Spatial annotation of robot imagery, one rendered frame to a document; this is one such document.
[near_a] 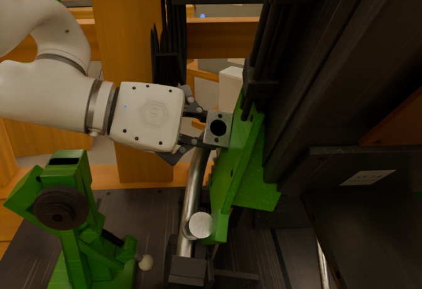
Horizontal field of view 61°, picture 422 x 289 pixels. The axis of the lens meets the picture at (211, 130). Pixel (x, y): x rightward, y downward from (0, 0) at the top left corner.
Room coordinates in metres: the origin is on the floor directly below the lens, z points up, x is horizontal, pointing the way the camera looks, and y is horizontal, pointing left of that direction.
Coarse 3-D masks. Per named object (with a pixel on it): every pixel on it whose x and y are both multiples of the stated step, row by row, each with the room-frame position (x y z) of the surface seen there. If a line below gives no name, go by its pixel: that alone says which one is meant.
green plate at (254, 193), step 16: (240, 96) 0.50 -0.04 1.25; (240, 112) 0.47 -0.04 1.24; (256, 112) 0.40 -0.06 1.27; (240, 128) 0.44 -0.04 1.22; (256, 128) 0.39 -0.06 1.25; (240, 144) 0.41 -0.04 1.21; (256, 144) 0.41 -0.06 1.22; (224, 160) 0.46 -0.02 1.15; (240, 160) 0.39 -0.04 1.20; (256, 160) 0.41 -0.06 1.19; (224, 176) 0.43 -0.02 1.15; (240, 176) 0.39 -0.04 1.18; (256, 176) 0.41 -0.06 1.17; (224, 192) 0.41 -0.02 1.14; (240, 192) 0.40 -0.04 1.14; (256, 192) 0.41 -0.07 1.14; (272, 192) 0.41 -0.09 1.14; (224, 208) 0.39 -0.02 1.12; (256, 208) 0.41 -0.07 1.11; (272, 208) 0.41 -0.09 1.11
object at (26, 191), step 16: (32, 176) 0.43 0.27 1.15; (16, 192) 0.41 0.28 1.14; (32, 192) 0.41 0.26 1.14; (16, 208) 0.41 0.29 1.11; (32, 208) 0.42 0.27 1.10; (80, 240) 0.41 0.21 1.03; (112, 240) 0.43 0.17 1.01; (128, 240) 0.45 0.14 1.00; (96, 256) 0.41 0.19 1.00; (112, 256) 0.42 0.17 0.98; (128, 256) 0.42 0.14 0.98
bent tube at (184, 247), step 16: (208, 112) 0.49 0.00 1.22; (224, 112) 0.50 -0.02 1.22; (208, 128) 0.48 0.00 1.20; (224, 128) 0.49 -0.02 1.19; (224, 144) 0.46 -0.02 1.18; (192, 160) 0.54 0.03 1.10; (192, 176) 0.53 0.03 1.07; (192, 192) 0.51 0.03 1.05; (192, 208) 0.48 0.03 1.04; (192, 256) 0.43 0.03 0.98
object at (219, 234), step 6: (216, 216) 0.39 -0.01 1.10; (222, 216) 0.39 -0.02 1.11; (228, 216) 0.39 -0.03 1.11; (216, 222) 0.38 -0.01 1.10; (222, 222) 0.38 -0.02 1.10; (228, 222) 0.38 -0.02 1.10; (216, 228) 0.38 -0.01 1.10; (222, 228) 0.38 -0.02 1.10; (210, 234) 0.39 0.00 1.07; (216, 234) 0.37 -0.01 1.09; (222, 234) 0.37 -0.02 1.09; (204, 240) 0.41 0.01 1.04; (210, 240) 0.38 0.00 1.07; (216, 240) 0.36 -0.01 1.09; (222, 240) 0.36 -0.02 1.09
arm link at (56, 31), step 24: (0, 0) 0.37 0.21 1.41; (24, 0) 0.43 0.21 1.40; (48, 0) 0.47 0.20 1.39; (0, 24) 0.37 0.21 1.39; (24, 24) 0.40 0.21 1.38; (48, 24) 0.48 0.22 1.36; (72, 24) 0.51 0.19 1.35; (0, 48) 0.37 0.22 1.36; (48, 48) 0.51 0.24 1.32; (72, 48) 0.52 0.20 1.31
